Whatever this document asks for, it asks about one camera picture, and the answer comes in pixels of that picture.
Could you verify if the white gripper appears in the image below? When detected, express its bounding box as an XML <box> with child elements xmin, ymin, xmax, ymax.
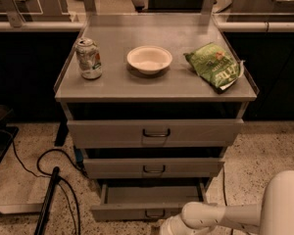
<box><xmin>160</xmin><ymin>214</ymin><xmax>199</xmax><ymax>235</ymax></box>

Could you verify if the grey drawer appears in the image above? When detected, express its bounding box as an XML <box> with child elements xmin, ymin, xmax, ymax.
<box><xmin>83</xmin><ymin>158</ymin><xmax>223</xmax><ymax>179</ymax></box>
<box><xmin>67</xmin><ymin>118</ymin><xmax>243</xmax><ymax>149</ymax></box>
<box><xmin>91</xmin><ymin>179</ymin><xmax>207</xmax><ymax>221</ymax></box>

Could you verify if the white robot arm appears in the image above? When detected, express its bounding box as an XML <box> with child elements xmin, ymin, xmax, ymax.
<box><xmin>160</xmin><ymin>170</ymin><xmax>294</xmax><ymax>235</ymax></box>

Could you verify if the grey drawer cabinet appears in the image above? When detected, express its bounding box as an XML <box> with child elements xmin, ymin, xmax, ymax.
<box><xmin>53</xmin><ymin>13</ymin><xmax>260</xmax><ymax>194</ymax></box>

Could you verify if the black bar on floor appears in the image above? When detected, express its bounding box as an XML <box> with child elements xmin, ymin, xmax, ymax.
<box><xmin>34</xmin><ymin>166</ymin><xmax>60</xmax><ymax>235</ymax></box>

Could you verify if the green chip bag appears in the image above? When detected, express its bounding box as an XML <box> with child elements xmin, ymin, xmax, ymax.
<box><xmin>184</xmin><ymin>42</ymin><xmax>244</xmax><ymax>93</ymax></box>

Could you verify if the white paper bowl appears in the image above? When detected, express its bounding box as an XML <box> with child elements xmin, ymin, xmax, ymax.
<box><xmin>126</xmin><ymin>46</ymin><xmax>172</xmax><ymax>74</ymax></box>

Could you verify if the crushed white soda can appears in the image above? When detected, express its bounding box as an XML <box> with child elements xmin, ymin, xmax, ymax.
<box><xmin>74</xmin><ymin>37</ymin><xmax>102</xmax><ymax>79</ymax></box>

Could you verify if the black cable right floor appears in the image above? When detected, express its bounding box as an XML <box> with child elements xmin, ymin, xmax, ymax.
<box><xmin>221</xmin><ymin>165</ymin><xmax>235</xmax><ymax>235</ymax></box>

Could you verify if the black cable floor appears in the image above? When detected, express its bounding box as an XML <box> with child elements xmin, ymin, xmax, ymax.
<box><xmin>221</xmin><ymin>165</ymin><xmax>235</xmax><ymax>235</ymax></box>
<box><xmin>0</xmin><ymin>128</ymin><xmax>86</xmax><ymax>235</ymax></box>

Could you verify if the black cable left floor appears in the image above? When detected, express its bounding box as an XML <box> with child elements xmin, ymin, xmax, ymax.
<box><xmin>0</xmin><ymin>128</ymin><xmax>86</xmax><ymax>235</ymax></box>

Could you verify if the white rail right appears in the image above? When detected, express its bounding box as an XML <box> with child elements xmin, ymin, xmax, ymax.
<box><xmin>218</xmin><ymin>23</ymin><xmax>294</xmax><ymax>32</ymax></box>

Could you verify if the white rail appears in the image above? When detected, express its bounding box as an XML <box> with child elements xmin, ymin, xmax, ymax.
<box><xmin>218</xmin><ymin>23</ymin><xmax>294</xmax><ymax>32</ymax></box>
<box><xmin>0</xmin><ymin>22</ymin><xmax>84</xmax><ymax>32</ymax></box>

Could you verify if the white rail left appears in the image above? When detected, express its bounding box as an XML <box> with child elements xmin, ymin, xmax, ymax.
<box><xmin>0</xmin><ymin>22</ymin><xmax>84</xmax><ymax>32</ymax></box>

